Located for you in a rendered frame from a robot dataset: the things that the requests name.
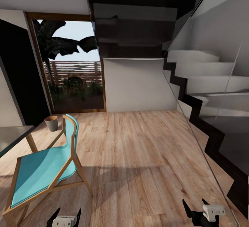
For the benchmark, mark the fixed window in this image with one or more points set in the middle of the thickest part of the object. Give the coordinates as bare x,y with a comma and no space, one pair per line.
72,72

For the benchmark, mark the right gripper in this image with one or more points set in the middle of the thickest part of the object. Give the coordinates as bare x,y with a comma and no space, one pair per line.
198,219

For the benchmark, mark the trash can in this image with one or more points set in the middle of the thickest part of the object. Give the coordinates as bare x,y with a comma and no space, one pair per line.
52,123

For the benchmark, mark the straight chair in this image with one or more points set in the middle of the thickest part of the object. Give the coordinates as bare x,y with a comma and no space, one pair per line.
44,172

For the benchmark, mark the fridge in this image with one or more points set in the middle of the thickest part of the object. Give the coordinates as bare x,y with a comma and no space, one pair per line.
22,98

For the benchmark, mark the stairs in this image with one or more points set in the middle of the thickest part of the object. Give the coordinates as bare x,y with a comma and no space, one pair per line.
204,45

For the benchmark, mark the breakfast table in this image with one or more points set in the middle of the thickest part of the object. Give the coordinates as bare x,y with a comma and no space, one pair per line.
12,135

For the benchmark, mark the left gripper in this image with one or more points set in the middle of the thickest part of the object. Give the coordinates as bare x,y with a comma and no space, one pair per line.
50,221

